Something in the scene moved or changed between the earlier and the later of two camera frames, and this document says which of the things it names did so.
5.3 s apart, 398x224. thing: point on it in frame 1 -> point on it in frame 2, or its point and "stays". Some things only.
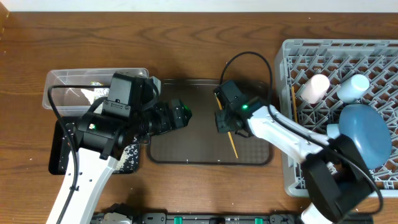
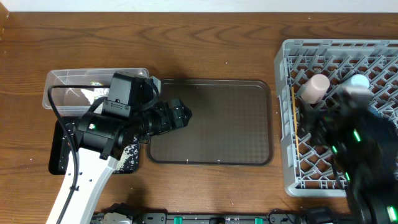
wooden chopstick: (220, 106) -> (295, 121)
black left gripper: (168, 121) stays
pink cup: (314, 88) stays
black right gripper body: (224, 122) -> (324, 135)
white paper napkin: (89, 94) stays
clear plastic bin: (76, 102) stays
